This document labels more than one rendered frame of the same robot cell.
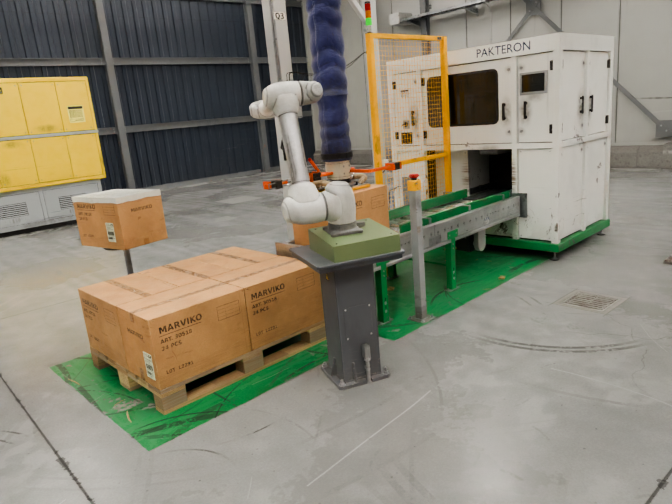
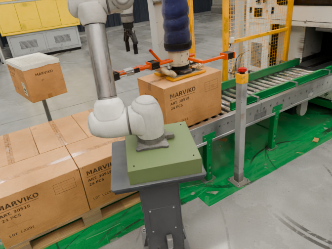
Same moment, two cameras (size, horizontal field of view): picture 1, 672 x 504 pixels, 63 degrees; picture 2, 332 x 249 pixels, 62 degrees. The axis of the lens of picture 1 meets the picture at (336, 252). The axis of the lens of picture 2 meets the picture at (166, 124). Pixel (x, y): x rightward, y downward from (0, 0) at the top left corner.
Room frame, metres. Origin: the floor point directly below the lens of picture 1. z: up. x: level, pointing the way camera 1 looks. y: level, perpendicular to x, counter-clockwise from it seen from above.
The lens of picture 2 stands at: (1.61, -0.47, 1.65)
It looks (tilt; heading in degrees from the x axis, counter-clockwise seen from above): 27 degrees down; 14
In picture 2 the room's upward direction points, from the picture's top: 6 degrees counter-clockwise
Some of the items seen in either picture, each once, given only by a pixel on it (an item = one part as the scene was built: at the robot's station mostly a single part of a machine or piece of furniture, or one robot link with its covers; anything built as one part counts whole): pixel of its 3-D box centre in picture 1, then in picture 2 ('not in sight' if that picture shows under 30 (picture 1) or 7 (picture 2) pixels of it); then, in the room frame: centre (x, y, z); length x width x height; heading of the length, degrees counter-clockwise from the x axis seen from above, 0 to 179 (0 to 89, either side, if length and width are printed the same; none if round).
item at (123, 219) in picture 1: (120, 217); (36, 75); (4.38, 1.71, 0.82); 0.60 x 0.40 x 0.40; 54
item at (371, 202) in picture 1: (341, 217); (180, 96); (3.88, -0.06, 0.75); 0.60 x 0.40 x 0.40; 136
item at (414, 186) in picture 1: (417, 251); (240, 132); (3.68, -0.57, 0.50); 0.07 x 0.07 x 1.00; 43
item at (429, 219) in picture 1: (464, 210); (292, 85); (4.50, -1.11, 0.60); 1.60 x 0.10 x 0.09; 133
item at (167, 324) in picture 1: (204, 304); (67, 160); (3.41, 0.90, 0.34); 1.20 x 1.00 x 0.40; 133
